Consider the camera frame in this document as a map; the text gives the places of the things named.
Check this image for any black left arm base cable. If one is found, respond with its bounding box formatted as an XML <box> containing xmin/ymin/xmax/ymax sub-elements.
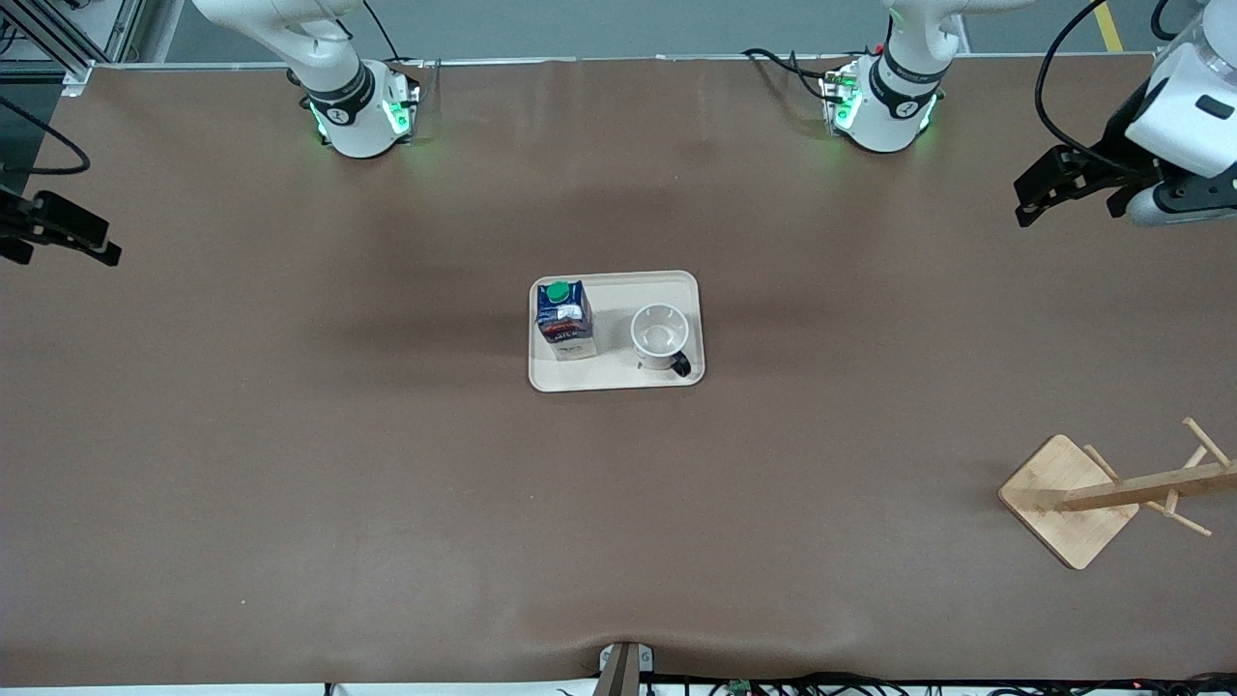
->
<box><xmin>742</xmin><ymin>46</ymin><xmax>834</xmax><ymax>105</ymax></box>

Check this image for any wooden mug tree stand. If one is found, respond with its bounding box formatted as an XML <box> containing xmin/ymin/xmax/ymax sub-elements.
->
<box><xmin>997</xmin><ymin>418</ymin><xmax>1237</xmax><ymax>571</ymax></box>

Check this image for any blue milk carton green cap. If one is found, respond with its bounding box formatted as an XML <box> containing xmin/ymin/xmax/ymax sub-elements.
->
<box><xmin>536</xmin><ymin>280</ymin><xmax>597</xmax><ymax>362</ymax></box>

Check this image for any metal table clamp bracket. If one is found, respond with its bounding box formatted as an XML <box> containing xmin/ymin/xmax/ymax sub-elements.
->
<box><xmin>597</xmin><ymin>641</ymin><xmax>656</xmax><ymax>696</ymax></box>

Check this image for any black arm base cable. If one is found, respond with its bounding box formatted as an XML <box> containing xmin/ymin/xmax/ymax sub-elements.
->
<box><xmin>362</xmin><ymin>0</ymin><xmax>441</xmax><ymax>73</ymax></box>
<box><xmin>742</xmin><ymin>46</ymin><xmax>834</xmax><ymax>105</ymax></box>

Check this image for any brown table cover mat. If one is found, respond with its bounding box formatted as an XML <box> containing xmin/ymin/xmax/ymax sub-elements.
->
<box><xmin>0</xmin><ymin>56</ymin><xmax>1237</xmax><ymax>689</ymax></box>

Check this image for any black right arm base cable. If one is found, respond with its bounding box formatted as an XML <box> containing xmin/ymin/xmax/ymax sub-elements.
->
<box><xmin>362</xmin><ymin>0</ymin><xmax>441</xmax><ymax>73</ymax></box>

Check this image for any aluminium frame post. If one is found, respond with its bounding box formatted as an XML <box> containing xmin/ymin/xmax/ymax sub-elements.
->
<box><xmin>0</xmin><ymin>0</ymin><xmax>146</xmax><ymax>98</ymax></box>

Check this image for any cream tray with rabbit print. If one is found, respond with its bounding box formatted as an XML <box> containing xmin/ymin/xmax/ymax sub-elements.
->
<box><xmin>529</xmin><ymin>271</ymin><xmax>705</xmax><ymax>393</ymax></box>

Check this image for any white mug with black handle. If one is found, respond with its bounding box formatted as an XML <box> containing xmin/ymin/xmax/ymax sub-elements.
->
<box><xmin>631</xmin><ymin>304</ymin><xmax>693</xmax><ymax>378</ymax></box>

